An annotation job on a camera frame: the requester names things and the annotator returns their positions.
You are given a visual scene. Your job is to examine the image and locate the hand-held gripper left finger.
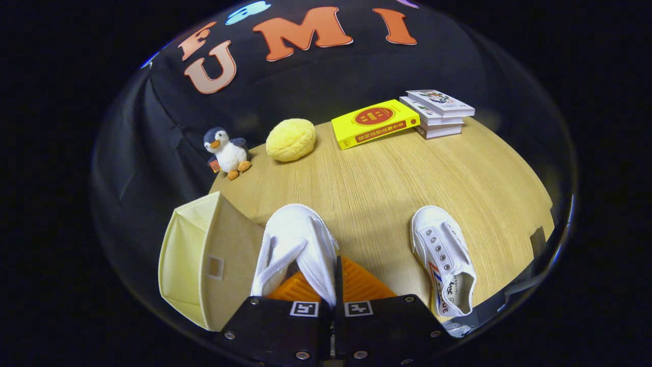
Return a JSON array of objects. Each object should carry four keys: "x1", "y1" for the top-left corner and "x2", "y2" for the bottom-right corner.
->
[{"x1": 214, "y1": 270, "x2": 335, "y2": 367}]

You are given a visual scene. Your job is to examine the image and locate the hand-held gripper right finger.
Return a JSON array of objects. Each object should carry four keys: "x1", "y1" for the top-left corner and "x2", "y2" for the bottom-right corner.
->
[{"x1": 334, "y1": 255, "x2": 452, "y2": 367}]

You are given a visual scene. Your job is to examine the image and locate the white canvas shoe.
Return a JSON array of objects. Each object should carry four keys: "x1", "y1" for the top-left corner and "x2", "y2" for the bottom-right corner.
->
[
  {"x1": 410, "y1": 205, "x2": 478, "y2": 318},
  {"x1": 251, "y1": 203, "x2": 340, "y2": 306}
]

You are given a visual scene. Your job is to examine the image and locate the beige fabric storage box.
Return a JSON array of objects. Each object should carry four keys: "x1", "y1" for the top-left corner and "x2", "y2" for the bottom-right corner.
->
[{"x1": 158, "y1": 191, "x2": 265, "y2": 332}]

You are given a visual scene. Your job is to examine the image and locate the yellow bun plush toy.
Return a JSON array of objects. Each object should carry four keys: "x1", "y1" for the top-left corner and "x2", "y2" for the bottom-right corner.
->
[{"x1": 265, "y1": 118, "x2": 316, "y2": 163}]

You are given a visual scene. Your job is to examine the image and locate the yellow book with red circle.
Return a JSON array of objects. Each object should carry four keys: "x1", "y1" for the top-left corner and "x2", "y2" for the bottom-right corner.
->
[{"x1": 331, "y1": 99, "x2": 421, "y2": 150}]

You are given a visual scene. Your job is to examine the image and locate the penguin plush toy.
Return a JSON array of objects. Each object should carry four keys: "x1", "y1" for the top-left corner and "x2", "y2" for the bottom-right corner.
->
[{"x1": 203, "y1": 127, "x2": 252, "y2": 180}]

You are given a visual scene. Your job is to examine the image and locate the thin white book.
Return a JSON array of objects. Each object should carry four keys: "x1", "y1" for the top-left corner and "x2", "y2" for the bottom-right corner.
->
[{"x1": 399, "y1": 96, "x2": 465, "y2": 126}]

